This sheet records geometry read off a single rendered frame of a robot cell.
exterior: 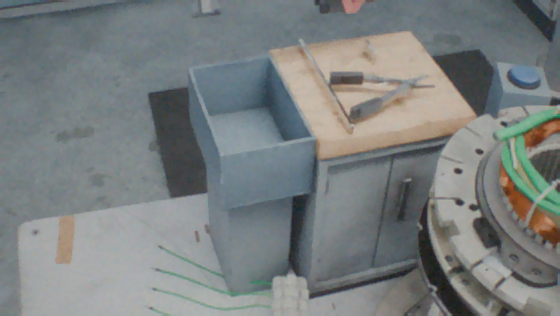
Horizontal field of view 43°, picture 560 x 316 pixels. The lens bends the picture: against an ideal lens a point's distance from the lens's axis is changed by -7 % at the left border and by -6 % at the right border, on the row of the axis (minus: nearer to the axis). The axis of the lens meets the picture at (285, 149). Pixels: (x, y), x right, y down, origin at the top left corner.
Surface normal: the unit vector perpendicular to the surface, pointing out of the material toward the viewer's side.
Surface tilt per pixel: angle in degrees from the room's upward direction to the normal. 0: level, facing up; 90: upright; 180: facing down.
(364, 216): 90
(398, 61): 0
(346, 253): 90
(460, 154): 0
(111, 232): 0
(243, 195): 90
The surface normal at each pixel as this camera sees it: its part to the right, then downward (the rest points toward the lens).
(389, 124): 0.04, -0.75
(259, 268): 0.31, 0.64
